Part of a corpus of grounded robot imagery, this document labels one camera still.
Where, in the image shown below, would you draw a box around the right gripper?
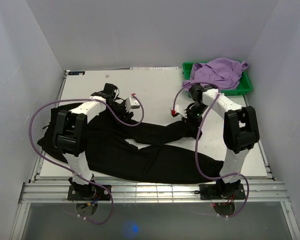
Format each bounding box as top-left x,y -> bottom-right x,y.
181,103 -> 209,131

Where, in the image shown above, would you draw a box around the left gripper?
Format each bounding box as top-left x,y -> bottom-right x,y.
106,99 -> 134,127

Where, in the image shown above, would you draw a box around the black trousers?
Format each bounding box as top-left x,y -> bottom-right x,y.
36,102 -> 225,185

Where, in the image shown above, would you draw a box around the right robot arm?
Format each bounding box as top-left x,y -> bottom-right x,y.
185,83 -> 260,199

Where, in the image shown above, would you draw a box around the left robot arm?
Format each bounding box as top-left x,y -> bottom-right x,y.
52,83 -> 141,200

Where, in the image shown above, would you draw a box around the purple trousers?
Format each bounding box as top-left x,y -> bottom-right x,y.
182,57 -> 249,90

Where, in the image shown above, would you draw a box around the papers behind table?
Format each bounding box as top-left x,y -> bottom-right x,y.
129,66 -> 179,71

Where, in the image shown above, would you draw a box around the green plastic bin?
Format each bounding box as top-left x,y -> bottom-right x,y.
182,62 -> 253,96

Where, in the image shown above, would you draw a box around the blue label sticker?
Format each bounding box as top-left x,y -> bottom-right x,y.
67,71 -> 86,76

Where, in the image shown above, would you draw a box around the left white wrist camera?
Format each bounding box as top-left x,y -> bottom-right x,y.
125,93 -> 141,112

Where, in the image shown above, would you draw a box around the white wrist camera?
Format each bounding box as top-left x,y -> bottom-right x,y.
170,104 -> 187,119
125,93 -> 141,112

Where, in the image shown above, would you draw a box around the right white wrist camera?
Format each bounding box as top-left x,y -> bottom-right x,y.
170,104 -> 187,119

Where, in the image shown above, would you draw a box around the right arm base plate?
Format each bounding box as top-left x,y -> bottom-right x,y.
194,183 -> 246,200

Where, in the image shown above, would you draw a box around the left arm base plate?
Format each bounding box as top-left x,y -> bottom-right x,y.
67,184 -> 112,202

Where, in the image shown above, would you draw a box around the aluminium frame rail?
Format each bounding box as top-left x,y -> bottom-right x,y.
19,177 -> 290,204

